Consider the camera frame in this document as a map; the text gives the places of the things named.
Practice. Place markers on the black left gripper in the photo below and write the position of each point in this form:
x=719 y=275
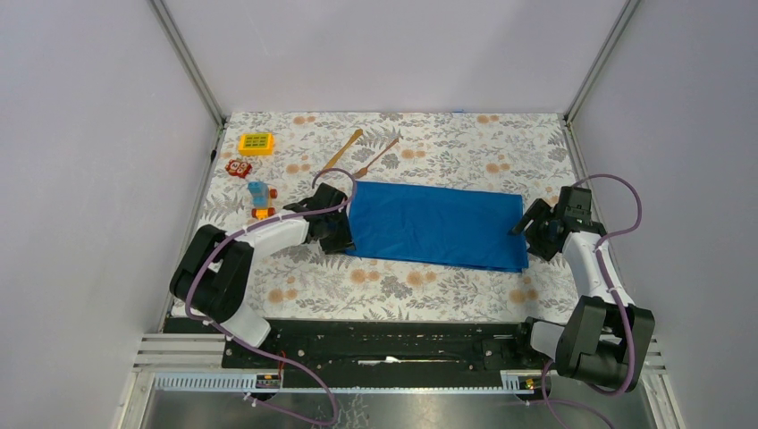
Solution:
x=343 y=240

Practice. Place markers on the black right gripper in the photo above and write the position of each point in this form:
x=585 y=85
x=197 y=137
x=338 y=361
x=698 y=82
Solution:
x=538 y=210

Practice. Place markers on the blue cloth napkin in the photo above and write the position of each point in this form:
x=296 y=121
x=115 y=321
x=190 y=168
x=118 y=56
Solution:
x=439 y=226

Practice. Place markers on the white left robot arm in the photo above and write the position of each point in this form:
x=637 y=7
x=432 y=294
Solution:
x=212 y=276

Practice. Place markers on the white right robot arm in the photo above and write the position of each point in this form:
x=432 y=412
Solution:
x=606 y=338

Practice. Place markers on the wooden fork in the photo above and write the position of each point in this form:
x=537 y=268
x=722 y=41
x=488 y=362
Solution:
x=362 y=172

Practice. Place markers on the blue toy train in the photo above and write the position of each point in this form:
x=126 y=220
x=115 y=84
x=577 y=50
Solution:
x=262 y=199

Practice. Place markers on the floral tablecloth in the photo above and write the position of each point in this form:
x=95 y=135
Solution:
x=524 y=154

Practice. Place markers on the wooden spoon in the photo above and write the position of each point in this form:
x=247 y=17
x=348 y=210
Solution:
x=357 y=134

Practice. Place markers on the red owl toy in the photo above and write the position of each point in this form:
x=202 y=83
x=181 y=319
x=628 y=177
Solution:
x=238 y=168

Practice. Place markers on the yellow green toy block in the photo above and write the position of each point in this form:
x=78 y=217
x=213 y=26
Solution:
x=256 y=144

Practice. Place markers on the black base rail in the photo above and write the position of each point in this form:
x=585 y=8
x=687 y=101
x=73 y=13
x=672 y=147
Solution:
x=386 y=355

